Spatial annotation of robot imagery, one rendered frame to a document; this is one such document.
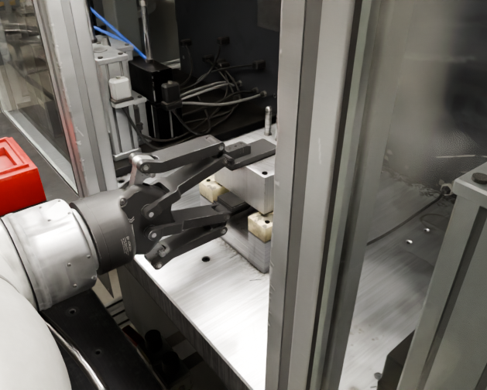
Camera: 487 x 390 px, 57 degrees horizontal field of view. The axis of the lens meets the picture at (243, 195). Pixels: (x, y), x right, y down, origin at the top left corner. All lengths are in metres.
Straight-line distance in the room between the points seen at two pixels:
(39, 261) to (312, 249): 0.23
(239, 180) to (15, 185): 0.32
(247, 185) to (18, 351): 0.33
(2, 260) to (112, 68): 0.39
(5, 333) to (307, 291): 0.17
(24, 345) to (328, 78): 0.19
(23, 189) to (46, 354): 0.46
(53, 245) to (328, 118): 0.26
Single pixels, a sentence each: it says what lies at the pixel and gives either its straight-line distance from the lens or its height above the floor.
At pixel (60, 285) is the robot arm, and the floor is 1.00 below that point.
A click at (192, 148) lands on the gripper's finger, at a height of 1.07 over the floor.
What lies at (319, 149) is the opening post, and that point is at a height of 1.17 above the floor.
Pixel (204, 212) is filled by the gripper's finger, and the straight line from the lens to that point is 0.51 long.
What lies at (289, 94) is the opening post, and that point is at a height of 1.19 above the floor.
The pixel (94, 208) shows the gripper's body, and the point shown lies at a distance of 0.43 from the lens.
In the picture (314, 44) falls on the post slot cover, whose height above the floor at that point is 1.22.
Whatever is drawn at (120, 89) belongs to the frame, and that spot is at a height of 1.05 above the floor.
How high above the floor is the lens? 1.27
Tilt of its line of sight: 33 degrees down
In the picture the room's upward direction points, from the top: straight up
